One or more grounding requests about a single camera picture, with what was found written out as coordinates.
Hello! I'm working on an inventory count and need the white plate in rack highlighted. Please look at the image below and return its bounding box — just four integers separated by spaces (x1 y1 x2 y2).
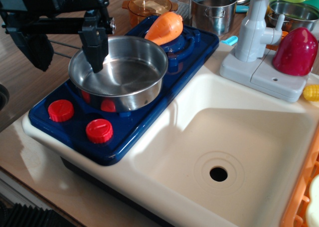
305 175 319 227

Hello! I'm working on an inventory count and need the steel pan with wire handle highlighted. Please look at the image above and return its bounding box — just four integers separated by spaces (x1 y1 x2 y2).
68 35 168 113

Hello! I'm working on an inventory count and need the orange transparent plastic pot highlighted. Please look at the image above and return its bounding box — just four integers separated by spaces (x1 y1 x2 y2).
122 0 178 27

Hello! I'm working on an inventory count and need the blue toy stove top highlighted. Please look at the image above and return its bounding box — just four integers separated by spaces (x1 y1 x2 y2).
28 16 219 166

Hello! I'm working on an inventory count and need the red right stove knob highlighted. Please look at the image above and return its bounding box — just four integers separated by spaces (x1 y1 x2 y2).
85 119 114 144

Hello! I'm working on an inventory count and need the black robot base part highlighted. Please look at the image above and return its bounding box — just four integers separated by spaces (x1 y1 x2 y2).
0 202 75 227

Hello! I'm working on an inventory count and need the red stove knob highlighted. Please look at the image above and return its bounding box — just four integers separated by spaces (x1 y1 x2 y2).
48 99 74 122
85 119 114 144

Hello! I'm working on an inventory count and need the cream toy sink unit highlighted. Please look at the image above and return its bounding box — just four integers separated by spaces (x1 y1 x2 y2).
21 42 319 227

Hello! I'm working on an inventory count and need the dark red plastic cup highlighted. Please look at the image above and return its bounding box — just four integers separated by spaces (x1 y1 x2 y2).
272 27 319 76

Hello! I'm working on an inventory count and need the light blue plastic piece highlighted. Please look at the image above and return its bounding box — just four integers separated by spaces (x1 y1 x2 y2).
221 36 238 46

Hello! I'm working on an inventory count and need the tall steel pot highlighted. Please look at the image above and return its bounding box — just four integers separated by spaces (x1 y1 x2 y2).
189 0 238 36

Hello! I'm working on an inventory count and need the orange dish rack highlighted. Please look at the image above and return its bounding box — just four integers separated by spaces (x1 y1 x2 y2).
280 134 319 227

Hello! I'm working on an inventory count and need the orange toy carrot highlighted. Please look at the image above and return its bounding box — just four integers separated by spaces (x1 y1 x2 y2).
145 11 183 45

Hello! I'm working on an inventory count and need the red left stove knob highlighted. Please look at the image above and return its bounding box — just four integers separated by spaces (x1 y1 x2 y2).
48 99 74 122

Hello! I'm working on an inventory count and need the steel bowl at back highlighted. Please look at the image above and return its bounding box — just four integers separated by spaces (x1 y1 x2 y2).
267 0 319 32

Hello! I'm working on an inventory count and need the yellow toy corn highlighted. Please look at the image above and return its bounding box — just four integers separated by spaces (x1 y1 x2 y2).
303 84 319 102

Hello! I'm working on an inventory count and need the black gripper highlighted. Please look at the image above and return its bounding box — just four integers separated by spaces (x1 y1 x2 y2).
0 0 115 73

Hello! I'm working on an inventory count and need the grey toy faucet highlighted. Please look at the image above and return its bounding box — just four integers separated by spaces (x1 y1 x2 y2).
220 0 308 102

